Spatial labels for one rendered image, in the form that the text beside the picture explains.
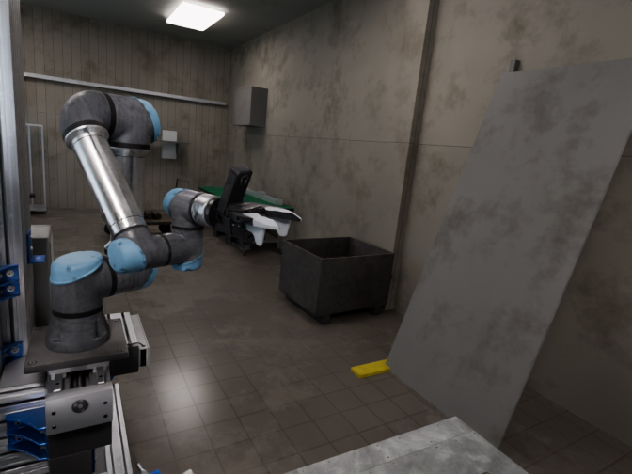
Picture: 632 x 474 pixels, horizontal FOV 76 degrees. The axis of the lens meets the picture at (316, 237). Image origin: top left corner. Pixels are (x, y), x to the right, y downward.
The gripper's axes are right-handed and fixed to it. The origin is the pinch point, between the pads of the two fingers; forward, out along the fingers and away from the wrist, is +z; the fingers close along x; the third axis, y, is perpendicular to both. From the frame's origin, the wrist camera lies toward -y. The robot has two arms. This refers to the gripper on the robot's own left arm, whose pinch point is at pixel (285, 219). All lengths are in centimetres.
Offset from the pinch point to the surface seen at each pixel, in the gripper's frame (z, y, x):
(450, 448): 31, 71, -37
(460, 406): 10, 159, -164
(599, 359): 77, 134, -231
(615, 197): 64, 31, -251
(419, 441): 23, 71, -34
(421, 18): -110, -96, -340
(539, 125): 14, -10, -250
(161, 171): -699, 130, -455
